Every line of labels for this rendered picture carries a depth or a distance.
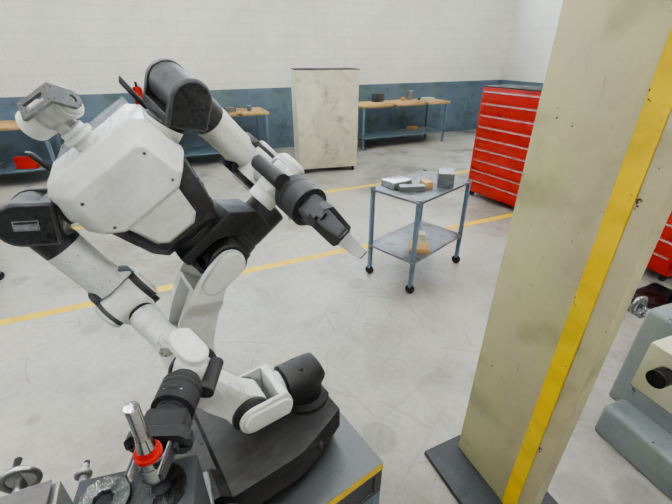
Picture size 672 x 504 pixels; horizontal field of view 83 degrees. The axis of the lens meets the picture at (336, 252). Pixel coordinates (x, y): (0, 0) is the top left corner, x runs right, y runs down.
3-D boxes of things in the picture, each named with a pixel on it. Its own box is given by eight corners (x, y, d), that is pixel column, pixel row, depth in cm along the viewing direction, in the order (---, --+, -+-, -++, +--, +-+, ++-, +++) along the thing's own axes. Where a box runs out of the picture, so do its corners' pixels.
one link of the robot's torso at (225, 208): (271, 210, 123) (237, 171, 111) (291, 224, 113) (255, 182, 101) (209, 273, 118) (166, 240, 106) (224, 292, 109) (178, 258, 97)
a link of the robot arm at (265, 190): (289, 228, 84) (263, 203, 90) (322, 193, 84) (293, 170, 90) (261, 204, 75) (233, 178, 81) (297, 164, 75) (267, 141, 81)
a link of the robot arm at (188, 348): (190, 364, 82) (156, 327, 87) (184, 392, 85) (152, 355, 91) (215, 352, 87) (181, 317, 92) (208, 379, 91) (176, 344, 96)
